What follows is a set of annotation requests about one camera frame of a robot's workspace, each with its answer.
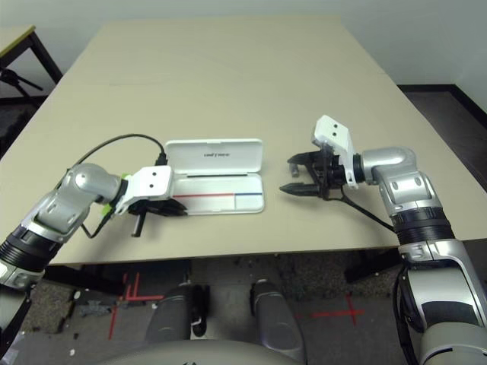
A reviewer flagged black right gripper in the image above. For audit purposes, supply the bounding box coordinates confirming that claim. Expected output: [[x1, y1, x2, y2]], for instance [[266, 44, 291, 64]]
[[279, 149, 349, 202]]

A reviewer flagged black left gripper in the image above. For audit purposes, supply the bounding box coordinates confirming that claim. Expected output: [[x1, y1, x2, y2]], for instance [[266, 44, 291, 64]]
[[128, 197, 188, 239]]

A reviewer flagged white Unitree pencil case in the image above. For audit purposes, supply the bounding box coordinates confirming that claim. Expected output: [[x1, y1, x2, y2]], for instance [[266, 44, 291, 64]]
[[165, 138, 266, 216]]

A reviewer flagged green white highlighter pen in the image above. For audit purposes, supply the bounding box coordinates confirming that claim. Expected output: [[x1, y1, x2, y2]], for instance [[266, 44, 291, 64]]
[[99, 172, 131, 218]]

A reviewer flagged grey left robot leg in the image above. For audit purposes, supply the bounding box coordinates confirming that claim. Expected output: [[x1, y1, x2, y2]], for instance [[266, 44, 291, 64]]
[[145, 284, 211, 345]]

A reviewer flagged black table base bar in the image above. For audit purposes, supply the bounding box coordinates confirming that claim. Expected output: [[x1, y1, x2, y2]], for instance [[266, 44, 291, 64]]
[[344, 249, 400, 283], [41, 265, 126, 301]]

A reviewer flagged grey crumpled floor debris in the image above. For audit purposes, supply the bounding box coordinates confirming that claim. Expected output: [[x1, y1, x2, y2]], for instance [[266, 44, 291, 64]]
[[79, 300, 115, 319]]

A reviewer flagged grey robot torso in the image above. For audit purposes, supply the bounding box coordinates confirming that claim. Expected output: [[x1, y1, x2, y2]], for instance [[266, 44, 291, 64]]
[[97, 339, 301, 365]]

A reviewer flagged black tripod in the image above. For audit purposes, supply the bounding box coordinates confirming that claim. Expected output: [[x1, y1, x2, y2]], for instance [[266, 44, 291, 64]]
[[0, 67, 45, 100]]

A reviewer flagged black framed side table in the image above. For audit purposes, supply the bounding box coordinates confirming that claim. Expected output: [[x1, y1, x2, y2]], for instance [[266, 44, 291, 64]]
[[0, 24, 64, 83]]

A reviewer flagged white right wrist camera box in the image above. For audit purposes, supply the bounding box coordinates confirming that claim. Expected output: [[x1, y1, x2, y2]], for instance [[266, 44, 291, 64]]
[[310, 115, 361, 189]]

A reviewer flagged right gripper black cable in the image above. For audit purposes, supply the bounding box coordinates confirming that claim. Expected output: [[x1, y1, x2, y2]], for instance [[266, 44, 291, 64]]
[[323, 189, 396, 231]]

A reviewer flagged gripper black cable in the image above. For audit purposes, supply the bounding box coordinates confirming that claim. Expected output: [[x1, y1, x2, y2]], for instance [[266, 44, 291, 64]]
[[323, 189, 396, 231], [81, 212, 115, 240]]

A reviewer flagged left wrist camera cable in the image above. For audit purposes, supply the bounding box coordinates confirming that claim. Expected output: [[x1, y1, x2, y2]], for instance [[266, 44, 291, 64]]
[[0, 132, 170, 354]]

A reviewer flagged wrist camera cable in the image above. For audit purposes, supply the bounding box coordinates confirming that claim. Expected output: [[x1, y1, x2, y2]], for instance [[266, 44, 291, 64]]
[[0, 132, 170, 354], [394, 262, 419, 365]]

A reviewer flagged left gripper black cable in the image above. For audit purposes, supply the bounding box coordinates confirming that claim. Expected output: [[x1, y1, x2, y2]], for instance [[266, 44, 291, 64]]
[[81, 212, 115, 240]]

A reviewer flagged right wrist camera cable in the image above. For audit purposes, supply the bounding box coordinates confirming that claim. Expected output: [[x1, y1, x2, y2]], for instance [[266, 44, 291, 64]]
[[394, 262, 419, 365]]

